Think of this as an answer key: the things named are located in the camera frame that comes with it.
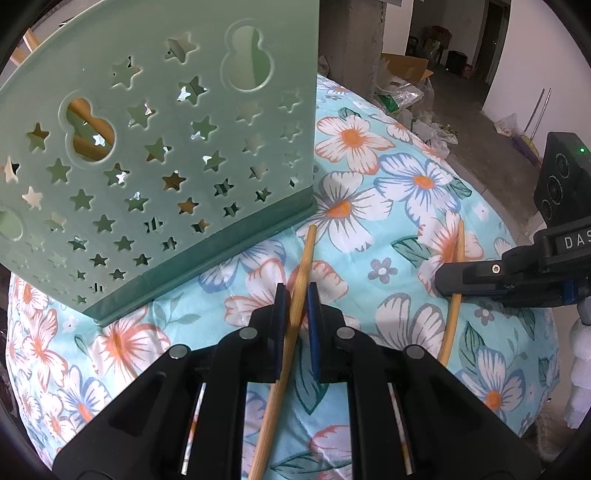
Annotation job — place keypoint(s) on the white plastic bag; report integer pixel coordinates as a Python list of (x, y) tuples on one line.
[(507, 124)]

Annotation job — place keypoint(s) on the clear plastic bags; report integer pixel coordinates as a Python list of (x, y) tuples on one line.
[(397, 97)]

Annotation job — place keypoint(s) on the pile of bamboo chopsticks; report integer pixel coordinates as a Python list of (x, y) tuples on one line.
[(87, 117)]

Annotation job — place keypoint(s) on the single bamboo chopstick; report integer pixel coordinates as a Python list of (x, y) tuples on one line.
[(450, 323), (304, 267)]

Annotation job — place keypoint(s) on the floral turquoise blanket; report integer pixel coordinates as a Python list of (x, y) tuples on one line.
[(392, 152)]

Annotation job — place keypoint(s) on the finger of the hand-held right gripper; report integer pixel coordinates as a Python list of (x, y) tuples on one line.
[(535, 293), (475, 277)]

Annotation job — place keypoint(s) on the green plastic utensil holder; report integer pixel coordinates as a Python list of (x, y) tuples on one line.
[(300, 64)]

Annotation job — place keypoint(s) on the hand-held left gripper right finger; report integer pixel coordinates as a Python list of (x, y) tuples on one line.
[(314, 332)]

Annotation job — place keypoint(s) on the cardboard box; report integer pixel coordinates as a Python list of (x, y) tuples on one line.
[(406, 67)]

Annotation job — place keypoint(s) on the person's right hand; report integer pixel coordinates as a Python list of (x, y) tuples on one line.
[(581, 344)]

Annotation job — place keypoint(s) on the black bin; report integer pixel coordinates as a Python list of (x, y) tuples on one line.
[(456, 62)]

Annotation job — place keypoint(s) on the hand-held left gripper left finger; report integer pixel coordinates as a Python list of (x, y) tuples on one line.
[(279, 332)]

